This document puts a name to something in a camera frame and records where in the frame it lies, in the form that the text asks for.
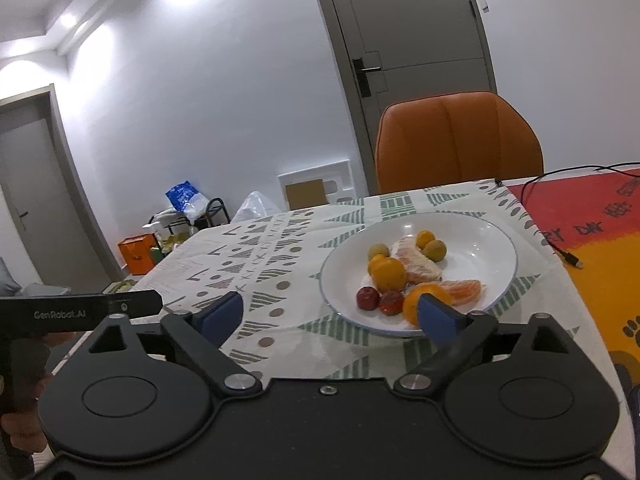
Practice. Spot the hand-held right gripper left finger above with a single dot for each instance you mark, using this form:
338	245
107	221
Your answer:
222	317

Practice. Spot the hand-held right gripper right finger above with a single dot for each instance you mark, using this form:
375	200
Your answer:
436	320

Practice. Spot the large orange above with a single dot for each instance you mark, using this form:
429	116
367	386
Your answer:
411	306

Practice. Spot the small red fruit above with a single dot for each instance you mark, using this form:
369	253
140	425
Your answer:
390	303
366	298

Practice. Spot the medium orange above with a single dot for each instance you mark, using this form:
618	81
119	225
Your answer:
389	274

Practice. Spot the yellow-green round fruit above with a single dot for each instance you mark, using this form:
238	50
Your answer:
378	250
434	250

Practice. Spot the white plate with blue rim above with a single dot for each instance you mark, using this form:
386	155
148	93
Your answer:
480	250

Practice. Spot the small orange kumquat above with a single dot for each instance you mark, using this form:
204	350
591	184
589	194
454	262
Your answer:
425	237
375	261

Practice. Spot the person's left hand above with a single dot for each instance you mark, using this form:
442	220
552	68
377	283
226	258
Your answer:
20	432

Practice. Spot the peeled orange segment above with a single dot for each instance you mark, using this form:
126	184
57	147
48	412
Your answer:
417	262
462	290

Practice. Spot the grey sofa cushion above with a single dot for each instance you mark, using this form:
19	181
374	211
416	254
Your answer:
10	277

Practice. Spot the orange box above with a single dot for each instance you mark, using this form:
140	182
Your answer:
136	255

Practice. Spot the patterned white tablecloth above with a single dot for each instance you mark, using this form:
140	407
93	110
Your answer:
280	260

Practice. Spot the yellow green bundle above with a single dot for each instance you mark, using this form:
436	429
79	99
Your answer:
172	245

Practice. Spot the black metal rack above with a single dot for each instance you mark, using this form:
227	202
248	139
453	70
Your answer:
217	210

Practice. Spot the white plastic bag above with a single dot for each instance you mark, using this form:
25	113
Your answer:
255	207

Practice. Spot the plain grey door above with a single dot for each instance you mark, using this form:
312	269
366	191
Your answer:
25	195

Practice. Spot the blue plastic bag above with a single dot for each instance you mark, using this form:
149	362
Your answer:
182	200

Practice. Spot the brown cardboard piece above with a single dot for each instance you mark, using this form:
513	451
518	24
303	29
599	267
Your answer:
307	194

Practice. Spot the white foam packaging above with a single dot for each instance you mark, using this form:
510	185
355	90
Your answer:
340	177

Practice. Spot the orange leather chair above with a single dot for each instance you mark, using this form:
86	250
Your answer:
450	145

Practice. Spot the red yellow printed mat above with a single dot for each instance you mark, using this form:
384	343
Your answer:
600	220

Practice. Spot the grey door with black lock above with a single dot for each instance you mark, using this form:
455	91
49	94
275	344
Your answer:
415	15

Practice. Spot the white wall switch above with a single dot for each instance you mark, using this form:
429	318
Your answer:
483	2

